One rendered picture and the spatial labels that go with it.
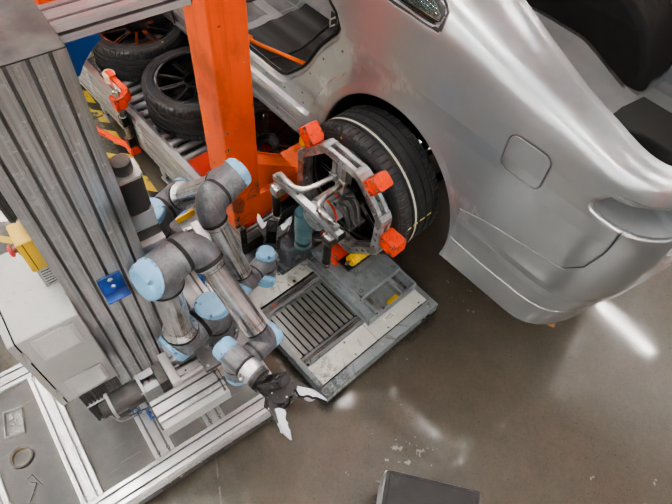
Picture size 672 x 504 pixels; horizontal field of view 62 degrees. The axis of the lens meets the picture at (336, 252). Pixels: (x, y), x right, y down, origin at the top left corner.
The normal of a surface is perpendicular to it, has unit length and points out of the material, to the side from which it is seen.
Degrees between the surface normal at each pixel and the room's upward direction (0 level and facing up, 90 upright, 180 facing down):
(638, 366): 0
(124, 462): 0
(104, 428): 0
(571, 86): 20
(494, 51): 53
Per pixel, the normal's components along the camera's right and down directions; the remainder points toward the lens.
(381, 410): 0.07, -0.57
